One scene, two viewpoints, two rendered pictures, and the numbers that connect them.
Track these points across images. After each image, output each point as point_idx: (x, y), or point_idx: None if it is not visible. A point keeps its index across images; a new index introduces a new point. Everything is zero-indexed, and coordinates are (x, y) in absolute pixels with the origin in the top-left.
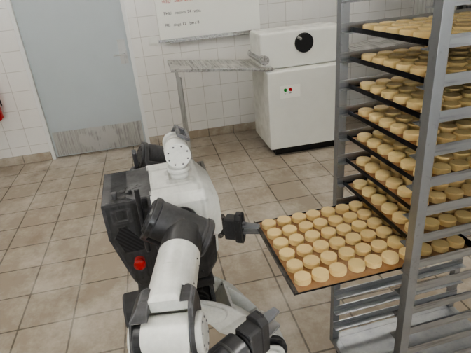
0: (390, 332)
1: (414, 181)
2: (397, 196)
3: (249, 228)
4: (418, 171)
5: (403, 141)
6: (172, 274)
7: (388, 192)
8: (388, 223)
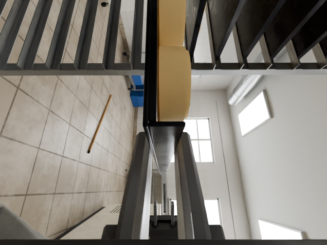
0: (74, 64)
1: (247, 70)
2: (227, 39)
3: (176, 200)
4: (255, 72)
5: (288, 40)
6: None
7: (229, 26)
8: (193, 37)
